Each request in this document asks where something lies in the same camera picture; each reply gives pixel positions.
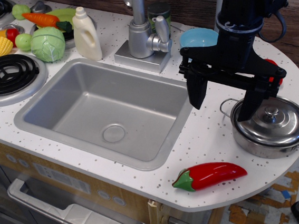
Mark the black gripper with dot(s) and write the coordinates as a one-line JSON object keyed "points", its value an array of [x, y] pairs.
{"points": [[233, 62]]}

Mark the cream detergent bottle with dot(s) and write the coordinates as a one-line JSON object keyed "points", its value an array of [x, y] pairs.
{"points": [[85, 36]]}

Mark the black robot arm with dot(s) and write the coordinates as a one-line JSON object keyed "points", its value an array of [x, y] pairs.
{"points": [[242, 16]]}

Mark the grey toy sink basin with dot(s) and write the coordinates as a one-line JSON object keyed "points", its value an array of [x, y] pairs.
{"points": [[123, 115]]}

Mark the stainless steel pot lid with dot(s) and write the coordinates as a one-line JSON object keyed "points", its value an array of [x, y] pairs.
{"points": [[274, 123]]}

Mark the light blue bowl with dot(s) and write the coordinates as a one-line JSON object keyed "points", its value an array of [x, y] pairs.
{"points": [[198, 37]]}

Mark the silver toy faucet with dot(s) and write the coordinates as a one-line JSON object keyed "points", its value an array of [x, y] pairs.
{"points": [[144, 49]]}

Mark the red toy chili pepper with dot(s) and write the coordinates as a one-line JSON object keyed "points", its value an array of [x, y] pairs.
{"points": [[207, 174]]}

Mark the grey metal pole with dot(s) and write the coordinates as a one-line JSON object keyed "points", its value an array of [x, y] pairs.
{"points": [[218, 9]]}

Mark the dark green can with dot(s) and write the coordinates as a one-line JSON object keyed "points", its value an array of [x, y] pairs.
{"points": [[158, 9]]}

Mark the green plate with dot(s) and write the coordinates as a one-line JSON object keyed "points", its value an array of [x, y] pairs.
{"points": [[64, 14]]}

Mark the green toy cabbage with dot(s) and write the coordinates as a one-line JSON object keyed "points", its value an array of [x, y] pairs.
{"points": [[48, 44]]}

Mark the orange toy carrot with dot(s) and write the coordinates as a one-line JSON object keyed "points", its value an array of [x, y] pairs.
{"points": [[47, 20]]}

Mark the silver stove knob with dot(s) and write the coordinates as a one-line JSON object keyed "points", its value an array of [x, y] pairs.
{"points": [[40, 7]]}

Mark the small green toy ball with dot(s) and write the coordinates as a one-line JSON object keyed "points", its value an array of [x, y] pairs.
{"points": [[23, 42]]}

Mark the front black stove burner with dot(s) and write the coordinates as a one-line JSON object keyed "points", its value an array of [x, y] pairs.
{"points": [[16, 73]]}

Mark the green toy ball rear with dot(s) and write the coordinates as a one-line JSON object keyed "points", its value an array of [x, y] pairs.
{"points": [[18, 10]]}

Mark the yellow toy corn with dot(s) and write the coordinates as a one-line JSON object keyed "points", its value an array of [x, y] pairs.
{"points": [[5, 46]]}

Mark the grey oven door handle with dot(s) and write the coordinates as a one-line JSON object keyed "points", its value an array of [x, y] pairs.
{"points": [[50, 205]]}

